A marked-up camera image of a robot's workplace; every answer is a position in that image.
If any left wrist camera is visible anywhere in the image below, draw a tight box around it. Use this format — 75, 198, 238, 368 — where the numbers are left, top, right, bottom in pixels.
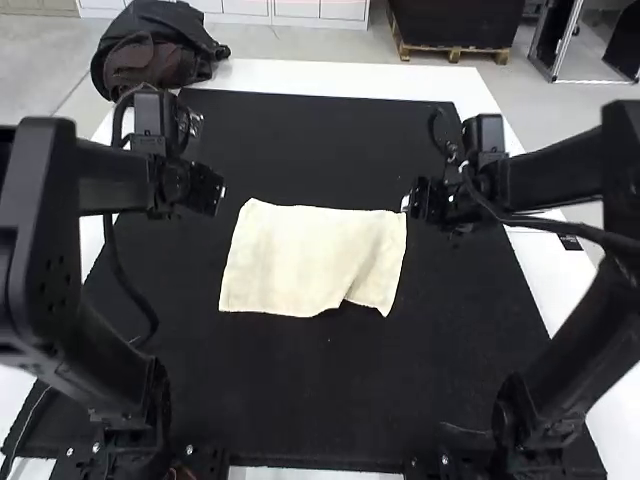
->
130, 91, 205, 154

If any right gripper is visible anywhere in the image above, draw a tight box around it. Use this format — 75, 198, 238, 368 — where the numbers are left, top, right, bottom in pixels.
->
409, 167, 481, 235

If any black crate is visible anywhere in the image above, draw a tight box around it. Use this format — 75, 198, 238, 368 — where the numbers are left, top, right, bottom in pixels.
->
387, 0, 524, 50

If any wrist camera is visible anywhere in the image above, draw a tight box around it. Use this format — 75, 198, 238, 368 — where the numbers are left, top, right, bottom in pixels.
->
462, 113, 507, 157
130, 91, 205, 154

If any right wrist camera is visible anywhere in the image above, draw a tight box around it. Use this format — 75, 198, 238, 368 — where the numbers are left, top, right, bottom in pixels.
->
462, 113, 507, 157

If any black mat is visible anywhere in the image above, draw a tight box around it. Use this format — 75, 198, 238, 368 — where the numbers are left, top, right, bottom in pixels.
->
0, 87, 609, 480

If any metal frame cart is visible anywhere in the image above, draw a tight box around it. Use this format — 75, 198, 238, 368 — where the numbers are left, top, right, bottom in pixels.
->
527, 0, 640, 85

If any dark bag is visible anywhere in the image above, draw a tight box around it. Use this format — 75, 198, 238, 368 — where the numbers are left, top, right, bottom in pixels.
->
89, 0, 232, 102

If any wooden pallet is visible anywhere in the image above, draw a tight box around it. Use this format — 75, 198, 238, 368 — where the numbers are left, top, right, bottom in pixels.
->
392, 9, 512, 65

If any grey cupboard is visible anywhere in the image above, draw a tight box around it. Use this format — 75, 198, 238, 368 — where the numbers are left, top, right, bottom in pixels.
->
74, 0, 374, 32

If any black cable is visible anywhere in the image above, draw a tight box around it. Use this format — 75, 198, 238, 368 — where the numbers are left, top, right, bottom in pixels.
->
102, 92, 160, 349
462, 167, 621, 256
430, 107, 459, 161

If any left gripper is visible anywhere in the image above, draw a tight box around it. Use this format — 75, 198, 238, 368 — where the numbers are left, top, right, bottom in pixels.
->
147, 155, 225, 219

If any pale towel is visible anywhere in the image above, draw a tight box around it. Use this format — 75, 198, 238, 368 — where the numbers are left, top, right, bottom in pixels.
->
218, 197, 409, 319

